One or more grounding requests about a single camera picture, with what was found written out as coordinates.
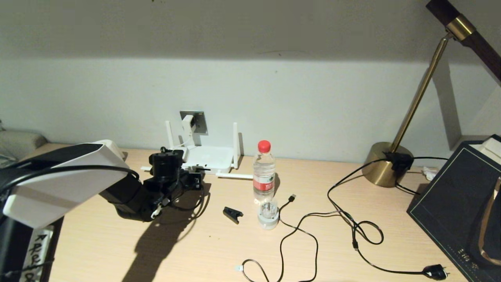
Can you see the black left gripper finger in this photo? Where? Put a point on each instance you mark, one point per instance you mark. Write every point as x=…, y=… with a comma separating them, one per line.
x=195, y=175
x=196, y=186

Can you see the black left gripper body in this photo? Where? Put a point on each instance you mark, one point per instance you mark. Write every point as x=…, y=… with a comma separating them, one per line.
x=182, y=182

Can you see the white wifi router with antennas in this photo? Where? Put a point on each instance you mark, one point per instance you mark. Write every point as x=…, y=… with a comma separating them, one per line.
x=213, y=156

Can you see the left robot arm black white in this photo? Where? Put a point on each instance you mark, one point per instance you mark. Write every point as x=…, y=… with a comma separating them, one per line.
x=58, y=184

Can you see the small black plastic clip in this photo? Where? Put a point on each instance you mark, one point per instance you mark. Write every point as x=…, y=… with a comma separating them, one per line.
x=232, y=214

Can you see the clear water bottle red cap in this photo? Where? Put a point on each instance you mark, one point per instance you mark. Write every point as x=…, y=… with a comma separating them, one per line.
x=265, y=184

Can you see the white toilet paper roll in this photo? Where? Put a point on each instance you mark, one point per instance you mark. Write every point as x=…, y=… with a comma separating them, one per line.
x=116, y=149

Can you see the small white clear-dome humidifier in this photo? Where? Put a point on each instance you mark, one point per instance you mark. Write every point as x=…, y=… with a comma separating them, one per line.
x=269, y=220

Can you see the white handwritten label tape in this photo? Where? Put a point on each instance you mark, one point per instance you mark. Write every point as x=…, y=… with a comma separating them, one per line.
x=37, y=252

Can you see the grey cushion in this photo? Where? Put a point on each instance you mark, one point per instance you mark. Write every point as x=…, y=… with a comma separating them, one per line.
x=21, y=141

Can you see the patterned fabric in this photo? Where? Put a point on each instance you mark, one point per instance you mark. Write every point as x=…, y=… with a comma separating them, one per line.
x=4, y=160

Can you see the brass desk lamp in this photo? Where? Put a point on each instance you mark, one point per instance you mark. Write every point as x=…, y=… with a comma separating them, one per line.
x=381, y=168

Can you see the black block on lamp base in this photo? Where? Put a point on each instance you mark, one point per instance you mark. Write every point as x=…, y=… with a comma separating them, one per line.
x=400, y=161

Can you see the small white crumpled item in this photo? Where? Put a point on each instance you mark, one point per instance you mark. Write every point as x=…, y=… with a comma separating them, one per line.
x=430, y=173

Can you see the dark blue gift bag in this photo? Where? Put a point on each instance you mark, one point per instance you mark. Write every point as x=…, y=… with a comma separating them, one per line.
x=454, y=211

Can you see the white box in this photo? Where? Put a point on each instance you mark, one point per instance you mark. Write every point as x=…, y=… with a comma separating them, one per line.
x=492, y=150

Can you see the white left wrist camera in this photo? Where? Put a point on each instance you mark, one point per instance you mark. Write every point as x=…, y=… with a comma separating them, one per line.
x=182, y=153

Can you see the grey wall power socket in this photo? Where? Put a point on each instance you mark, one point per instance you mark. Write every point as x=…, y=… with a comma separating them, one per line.
x=201, y=120

